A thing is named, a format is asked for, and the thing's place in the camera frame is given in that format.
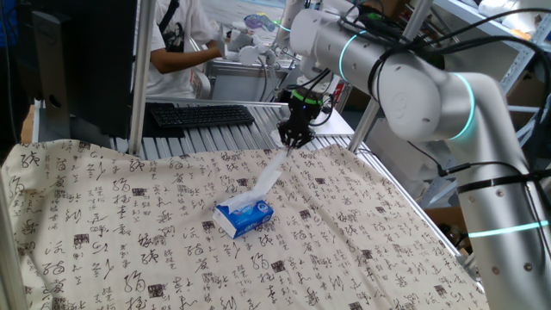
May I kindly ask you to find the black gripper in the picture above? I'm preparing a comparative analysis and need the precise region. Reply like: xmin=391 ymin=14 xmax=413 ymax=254
xmin=276 ymin=101 xmax=323 ymax=152

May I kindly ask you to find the grey metal workbench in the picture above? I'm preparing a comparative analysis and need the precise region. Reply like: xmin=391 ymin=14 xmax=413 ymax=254
xmin=205 ymin=58 xmax=298 ymax=104

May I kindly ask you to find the black keyboard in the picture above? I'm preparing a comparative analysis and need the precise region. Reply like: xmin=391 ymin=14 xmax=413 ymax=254
xmin=149 ymin=104 xmax=256 ymax=129

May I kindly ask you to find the blue tissue pack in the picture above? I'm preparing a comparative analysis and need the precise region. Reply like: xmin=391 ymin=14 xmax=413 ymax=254
xmin=212 ymin=200 xmax=275 ymax=240

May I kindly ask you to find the white chair backrest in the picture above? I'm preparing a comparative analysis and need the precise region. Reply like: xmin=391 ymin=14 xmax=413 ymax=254
xmin=192 ymin=71 xmax=213 ymax=100

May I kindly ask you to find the person in printed white T-shirt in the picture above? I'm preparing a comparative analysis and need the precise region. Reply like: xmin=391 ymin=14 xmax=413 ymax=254
xmin=145 ymin=0 xmax=227 ymax=99

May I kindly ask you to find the open cardboard box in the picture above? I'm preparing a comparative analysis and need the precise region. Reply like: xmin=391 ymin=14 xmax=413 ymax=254
xmin=424 ymin=206 xmax=468 ymax=255

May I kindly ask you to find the beige calligraphy tablecloth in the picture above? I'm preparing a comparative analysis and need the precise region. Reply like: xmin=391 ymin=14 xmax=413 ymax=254
xmin=0 ymin=138 xmax=490 ymax=310

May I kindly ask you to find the black computer monitor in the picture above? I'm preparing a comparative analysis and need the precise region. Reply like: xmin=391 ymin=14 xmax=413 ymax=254
xmin=15 ymin=0 xmax=139 ymax=140

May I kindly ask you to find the grey metal shelf rack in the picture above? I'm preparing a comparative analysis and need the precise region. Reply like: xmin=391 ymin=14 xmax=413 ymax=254
xmin=419 ymin=0 xmax=551 ymax=210

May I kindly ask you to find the green flange ring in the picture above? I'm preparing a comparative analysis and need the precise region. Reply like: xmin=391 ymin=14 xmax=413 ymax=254
xmin=290 ymin=89 xmax=324 ymax=106

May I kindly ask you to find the aluminium frame post with bracket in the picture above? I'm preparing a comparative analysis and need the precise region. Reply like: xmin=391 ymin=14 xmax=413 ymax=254
xmin=455 ymin=251 xmax=481 ymax=281

